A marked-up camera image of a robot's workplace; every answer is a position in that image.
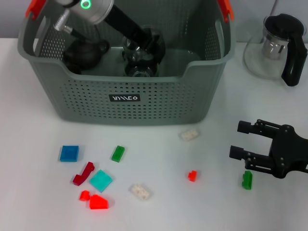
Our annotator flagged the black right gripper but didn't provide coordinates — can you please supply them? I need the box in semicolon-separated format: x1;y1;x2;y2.
229;118;308;180

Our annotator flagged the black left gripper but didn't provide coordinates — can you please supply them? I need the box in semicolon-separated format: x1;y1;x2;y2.
103;4;155;47

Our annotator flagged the glass teacup black sleeve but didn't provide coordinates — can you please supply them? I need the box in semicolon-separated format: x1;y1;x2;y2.
121;36;145;62
124;64;157;78
138;25;167;64

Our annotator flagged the blue square brick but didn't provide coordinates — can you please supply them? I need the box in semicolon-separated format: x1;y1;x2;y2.
59;145;80;162

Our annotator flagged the grey perforated storage bin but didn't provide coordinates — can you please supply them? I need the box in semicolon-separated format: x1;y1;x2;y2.
18;0;238;127

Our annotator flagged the green stepped brick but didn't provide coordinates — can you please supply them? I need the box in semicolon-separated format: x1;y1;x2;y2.
242;170;253;190

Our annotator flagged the black clay teapot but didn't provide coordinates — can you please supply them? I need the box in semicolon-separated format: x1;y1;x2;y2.
63;39;111;71

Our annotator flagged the white brick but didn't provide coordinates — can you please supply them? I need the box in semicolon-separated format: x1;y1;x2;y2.
130;184;153;201
179;129;201;142

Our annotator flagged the green flat brick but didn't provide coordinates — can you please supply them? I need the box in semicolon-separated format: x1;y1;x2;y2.
111;145;126;163

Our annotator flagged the dark red curved brick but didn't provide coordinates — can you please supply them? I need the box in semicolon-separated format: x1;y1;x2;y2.
73;161;96;186

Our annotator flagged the teal square brick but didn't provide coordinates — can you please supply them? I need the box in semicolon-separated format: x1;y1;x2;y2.
89;169;114;193

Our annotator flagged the red slope brick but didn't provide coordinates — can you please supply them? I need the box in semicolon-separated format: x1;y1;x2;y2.
89;194;109;210

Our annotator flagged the thin dark arm cable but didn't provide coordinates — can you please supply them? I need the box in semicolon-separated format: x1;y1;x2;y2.
69;27;97;45

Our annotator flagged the glass pitcher black handle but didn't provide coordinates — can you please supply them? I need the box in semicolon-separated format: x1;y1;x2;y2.
243;13;308;87

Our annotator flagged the thin grey background cable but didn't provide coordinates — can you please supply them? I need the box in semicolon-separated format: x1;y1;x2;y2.
270;0;279;17

